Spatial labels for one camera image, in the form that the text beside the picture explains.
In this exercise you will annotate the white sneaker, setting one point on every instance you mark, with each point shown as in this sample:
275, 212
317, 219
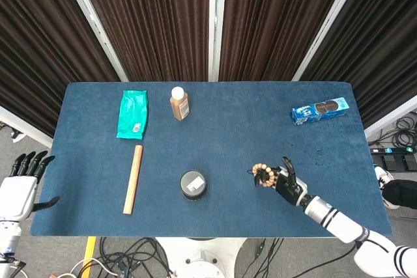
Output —
382, 175

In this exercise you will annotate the black mesh pen holder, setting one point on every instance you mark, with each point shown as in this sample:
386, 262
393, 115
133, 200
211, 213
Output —
193, 185

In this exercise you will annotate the green snack packet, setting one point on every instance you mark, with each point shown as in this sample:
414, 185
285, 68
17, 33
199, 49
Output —
132, 112

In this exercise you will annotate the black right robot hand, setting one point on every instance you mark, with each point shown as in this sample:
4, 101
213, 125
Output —
290, 188

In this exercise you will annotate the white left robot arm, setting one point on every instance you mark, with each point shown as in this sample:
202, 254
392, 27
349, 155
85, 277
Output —
8, 235

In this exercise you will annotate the black trouser leg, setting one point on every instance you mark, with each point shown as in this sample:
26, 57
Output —
402, 193

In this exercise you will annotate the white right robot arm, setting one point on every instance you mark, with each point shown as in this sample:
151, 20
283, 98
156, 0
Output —
342, 222

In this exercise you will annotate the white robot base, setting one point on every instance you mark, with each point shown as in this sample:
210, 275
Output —
202, 258

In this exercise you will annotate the blue cookie box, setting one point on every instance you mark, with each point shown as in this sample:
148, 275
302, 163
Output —
312, 115

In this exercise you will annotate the white screen frame bar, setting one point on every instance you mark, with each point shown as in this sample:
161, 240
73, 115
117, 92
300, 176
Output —
26, 128
391, 116

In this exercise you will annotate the brown juice bottle white cap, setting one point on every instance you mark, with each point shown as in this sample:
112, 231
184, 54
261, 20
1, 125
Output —
179, 107

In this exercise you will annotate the brown pleated curtain panel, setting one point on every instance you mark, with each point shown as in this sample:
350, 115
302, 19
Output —
384, 47
39, 47
270, 21
153, 21

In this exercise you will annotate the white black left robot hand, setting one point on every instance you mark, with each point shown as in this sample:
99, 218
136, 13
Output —
16, 196

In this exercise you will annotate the blue felt table cover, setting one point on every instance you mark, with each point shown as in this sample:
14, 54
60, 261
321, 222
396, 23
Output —
228, 128

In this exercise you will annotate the white screen frame post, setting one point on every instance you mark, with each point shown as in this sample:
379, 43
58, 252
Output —
94, 27
216, 21
329, 24

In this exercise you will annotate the yellow floor tape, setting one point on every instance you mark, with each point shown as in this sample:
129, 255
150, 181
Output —
88, 253

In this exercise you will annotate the wooden rolling pin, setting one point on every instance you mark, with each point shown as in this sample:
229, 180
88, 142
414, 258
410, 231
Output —
133, 180

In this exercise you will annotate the black foot pedal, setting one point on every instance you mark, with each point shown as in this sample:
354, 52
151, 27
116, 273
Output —
397, 162

